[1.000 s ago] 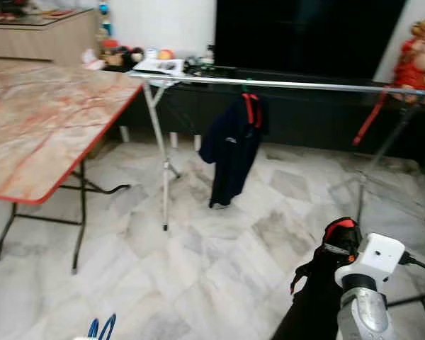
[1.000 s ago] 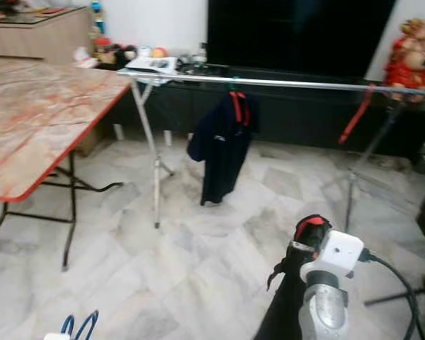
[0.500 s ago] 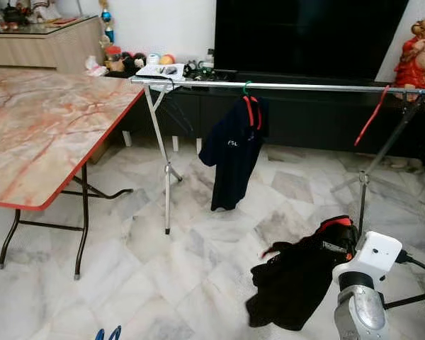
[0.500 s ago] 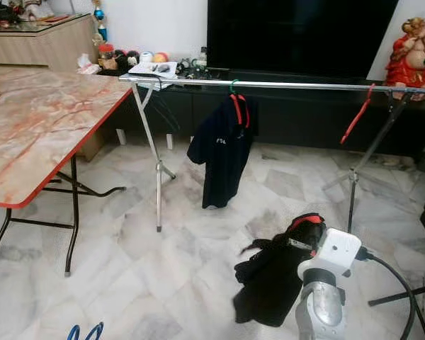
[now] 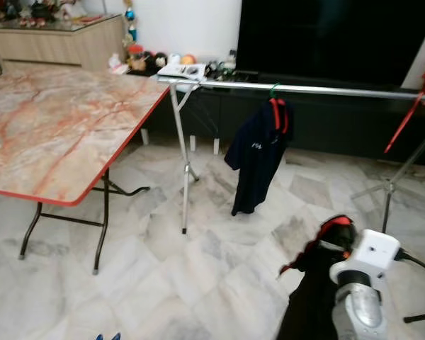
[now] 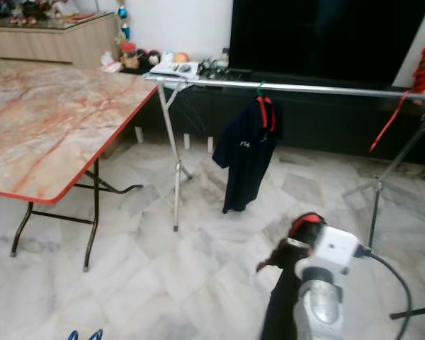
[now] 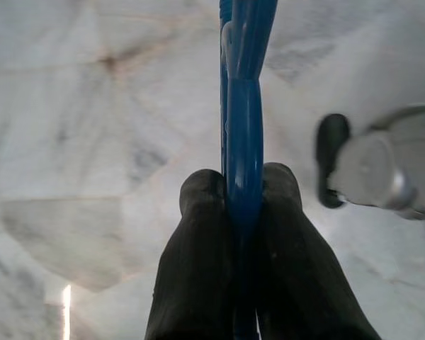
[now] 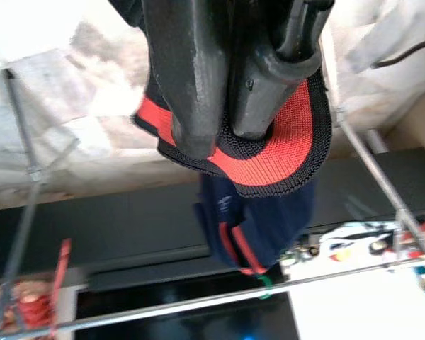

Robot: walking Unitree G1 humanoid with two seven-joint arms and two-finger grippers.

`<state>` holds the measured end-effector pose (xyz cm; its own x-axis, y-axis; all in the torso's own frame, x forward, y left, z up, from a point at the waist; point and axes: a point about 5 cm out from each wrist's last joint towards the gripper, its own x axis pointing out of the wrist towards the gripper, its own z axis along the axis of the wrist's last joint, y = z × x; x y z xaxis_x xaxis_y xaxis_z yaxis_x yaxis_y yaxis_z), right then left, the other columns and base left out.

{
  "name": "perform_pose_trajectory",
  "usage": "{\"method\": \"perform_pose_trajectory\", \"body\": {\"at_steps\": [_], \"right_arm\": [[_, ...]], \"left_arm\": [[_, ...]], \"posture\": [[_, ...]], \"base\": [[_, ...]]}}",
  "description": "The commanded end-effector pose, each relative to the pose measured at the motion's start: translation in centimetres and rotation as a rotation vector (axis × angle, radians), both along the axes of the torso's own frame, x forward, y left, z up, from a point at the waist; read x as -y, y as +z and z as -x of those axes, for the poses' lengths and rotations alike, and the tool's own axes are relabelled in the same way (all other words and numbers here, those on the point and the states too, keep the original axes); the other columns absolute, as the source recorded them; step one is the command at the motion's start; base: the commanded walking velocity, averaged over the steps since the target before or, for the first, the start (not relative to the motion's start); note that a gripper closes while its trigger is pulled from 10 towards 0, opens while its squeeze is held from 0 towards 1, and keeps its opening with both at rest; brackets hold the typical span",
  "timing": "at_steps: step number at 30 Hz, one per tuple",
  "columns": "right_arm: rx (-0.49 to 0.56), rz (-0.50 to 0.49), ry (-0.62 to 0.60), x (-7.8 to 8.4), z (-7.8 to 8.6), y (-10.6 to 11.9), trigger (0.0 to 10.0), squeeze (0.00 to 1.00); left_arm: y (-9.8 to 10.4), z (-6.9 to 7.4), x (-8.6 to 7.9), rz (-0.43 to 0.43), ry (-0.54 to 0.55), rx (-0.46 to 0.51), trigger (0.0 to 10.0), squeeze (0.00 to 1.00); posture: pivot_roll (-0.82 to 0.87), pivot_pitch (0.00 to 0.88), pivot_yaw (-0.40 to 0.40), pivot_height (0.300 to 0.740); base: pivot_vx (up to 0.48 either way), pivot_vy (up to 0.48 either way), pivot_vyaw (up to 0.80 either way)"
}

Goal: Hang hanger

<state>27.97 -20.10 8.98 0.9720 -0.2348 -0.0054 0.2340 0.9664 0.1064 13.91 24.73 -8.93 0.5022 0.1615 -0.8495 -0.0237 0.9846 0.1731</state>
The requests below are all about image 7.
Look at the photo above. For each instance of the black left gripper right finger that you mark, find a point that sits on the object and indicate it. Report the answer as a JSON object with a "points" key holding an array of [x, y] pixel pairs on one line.
{"points": [[297, 276]]}

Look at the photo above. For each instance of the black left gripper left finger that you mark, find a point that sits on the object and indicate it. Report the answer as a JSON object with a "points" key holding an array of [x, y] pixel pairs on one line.
{"points": [[191, 265]]}

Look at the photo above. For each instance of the blue plastic hanger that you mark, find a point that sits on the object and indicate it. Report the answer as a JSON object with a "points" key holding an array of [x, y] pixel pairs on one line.
{"points": [[242, 141]]}

